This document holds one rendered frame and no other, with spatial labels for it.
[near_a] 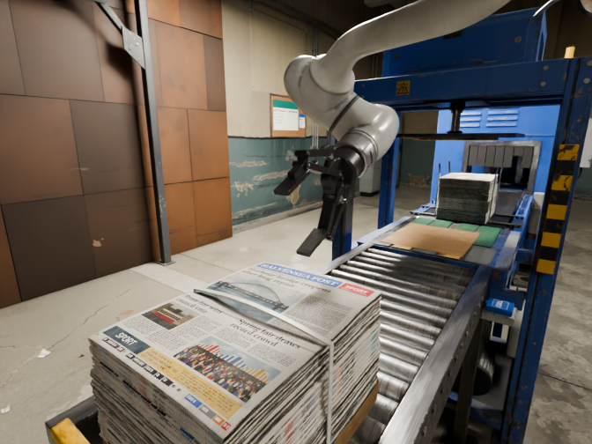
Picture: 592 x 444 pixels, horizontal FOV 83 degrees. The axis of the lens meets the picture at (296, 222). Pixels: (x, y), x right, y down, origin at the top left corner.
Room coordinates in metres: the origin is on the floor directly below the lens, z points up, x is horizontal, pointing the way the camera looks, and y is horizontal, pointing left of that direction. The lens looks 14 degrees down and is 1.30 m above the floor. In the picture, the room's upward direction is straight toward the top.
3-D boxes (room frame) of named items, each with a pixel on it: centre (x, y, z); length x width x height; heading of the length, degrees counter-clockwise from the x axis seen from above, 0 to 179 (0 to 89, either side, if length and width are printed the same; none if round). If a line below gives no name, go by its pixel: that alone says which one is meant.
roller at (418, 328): (0.93, -0.21, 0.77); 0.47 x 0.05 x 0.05; 53
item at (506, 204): (2.60, -1.45, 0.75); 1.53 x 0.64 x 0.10; 143
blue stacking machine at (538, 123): (3.85, -2.43, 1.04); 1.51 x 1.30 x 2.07; 143
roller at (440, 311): (1.03, -0.28, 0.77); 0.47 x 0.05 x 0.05; 53
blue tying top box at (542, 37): (1.69, -0.77, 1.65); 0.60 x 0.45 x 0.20; 53
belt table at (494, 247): (1.69, -0.77, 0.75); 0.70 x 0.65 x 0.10; 143
